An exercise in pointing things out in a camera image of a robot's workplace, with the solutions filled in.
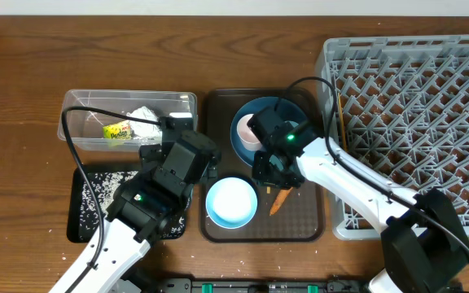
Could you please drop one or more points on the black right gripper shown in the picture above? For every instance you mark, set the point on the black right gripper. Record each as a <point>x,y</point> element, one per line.
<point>260,159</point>

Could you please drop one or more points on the pink cup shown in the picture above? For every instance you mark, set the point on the pink cup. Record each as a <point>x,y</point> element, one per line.
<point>248,139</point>

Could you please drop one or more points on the light blue rice bowl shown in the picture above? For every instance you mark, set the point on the light blue rice bowl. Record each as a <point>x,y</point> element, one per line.
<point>231,203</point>

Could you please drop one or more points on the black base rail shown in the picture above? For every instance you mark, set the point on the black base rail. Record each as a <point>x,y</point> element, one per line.
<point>184,285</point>

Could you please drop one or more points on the orange carrot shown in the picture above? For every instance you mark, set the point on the orange carrot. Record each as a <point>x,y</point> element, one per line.
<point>280,199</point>

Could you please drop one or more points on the grey dishwasher rack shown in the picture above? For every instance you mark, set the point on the grey dishwasher rack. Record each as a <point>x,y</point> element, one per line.
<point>406,108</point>

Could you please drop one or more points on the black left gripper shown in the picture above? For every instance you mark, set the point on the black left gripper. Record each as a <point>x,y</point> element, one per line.
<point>155,155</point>

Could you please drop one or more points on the black tray bin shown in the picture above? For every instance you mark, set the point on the black tray bin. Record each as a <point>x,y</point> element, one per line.
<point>98,168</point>

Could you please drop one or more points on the dark blue plate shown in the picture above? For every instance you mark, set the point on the dark blue plate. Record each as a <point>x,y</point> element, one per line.
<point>287,110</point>

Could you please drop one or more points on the brown serving tray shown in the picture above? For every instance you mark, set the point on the brown serving tray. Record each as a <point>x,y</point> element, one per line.
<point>301,217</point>

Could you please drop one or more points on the clear plastic bin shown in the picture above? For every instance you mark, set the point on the clear plastic bin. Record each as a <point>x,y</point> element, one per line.
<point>94,109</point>

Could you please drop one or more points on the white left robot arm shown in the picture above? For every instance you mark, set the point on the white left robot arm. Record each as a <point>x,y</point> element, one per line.
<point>145,208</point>

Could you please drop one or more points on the yellow snack wrapper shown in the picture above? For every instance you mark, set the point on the yellow snack wrapper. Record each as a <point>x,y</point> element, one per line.
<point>120,130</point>

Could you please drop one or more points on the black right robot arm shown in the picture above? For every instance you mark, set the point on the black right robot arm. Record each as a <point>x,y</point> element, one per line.
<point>423,241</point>

